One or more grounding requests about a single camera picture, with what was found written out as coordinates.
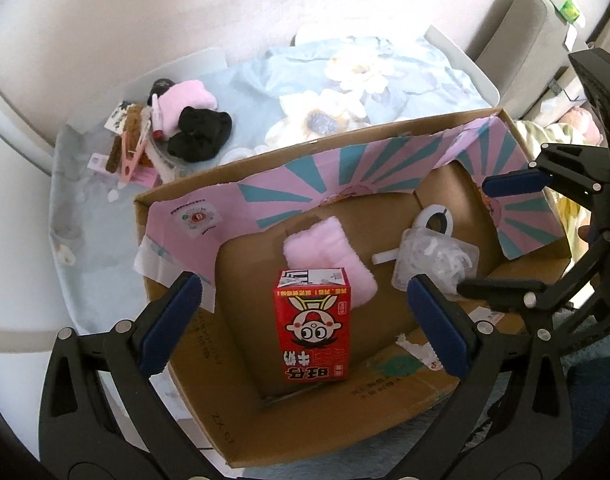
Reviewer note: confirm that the pink fluffy cloth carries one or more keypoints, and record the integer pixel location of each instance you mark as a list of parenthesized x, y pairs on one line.
[(325, 245)]

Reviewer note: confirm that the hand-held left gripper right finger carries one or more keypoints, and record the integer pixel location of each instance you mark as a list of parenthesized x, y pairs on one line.
[(435, 330)]

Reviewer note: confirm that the pink fluffy headband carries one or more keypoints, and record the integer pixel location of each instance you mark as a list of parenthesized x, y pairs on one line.
[(185, 100)]

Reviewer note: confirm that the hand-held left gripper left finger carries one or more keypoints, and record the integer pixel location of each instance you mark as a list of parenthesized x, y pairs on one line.
[(172, 325)]

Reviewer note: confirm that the cardboard box with pink print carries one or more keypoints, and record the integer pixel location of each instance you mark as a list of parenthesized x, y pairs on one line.
[(245, 280)]

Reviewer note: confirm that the red milk carton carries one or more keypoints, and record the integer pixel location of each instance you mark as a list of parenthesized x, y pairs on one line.
[(312, 330)]

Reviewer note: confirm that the blue floral tablecloth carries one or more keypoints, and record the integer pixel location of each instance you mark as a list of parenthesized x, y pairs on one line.
[(375, 85)]

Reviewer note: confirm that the small white scrap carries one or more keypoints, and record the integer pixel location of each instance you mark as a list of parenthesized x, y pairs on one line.
[(113, 195)]

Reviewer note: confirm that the white pen with red cap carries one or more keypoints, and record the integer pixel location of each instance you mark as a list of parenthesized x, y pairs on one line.
[(157, 120)]

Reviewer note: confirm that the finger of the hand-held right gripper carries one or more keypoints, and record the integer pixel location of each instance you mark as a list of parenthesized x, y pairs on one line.
[(500, 291), (510, 183)]

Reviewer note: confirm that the black cylinder cap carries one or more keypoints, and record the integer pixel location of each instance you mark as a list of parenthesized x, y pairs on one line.
[(161, 85)]

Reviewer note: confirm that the pink plush toy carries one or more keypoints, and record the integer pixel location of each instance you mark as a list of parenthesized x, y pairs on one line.
[(582, 122)]

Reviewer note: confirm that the black fluffy hair accessory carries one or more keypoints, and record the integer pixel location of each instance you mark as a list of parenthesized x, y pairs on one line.
[(200, 132)]

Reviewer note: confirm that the clear plastic bag of clips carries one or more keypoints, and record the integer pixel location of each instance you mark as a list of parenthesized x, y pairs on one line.
[(435, 255)]

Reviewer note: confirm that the grey upholstered chair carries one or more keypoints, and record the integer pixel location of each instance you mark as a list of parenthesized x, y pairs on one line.
[(525, 45)]

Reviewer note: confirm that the white plastic stick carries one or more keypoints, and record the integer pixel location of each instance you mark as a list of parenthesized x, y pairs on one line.
[(385, 256)]

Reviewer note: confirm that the brown fuzzy item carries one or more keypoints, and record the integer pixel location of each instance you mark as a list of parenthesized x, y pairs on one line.
[(132, 120)]

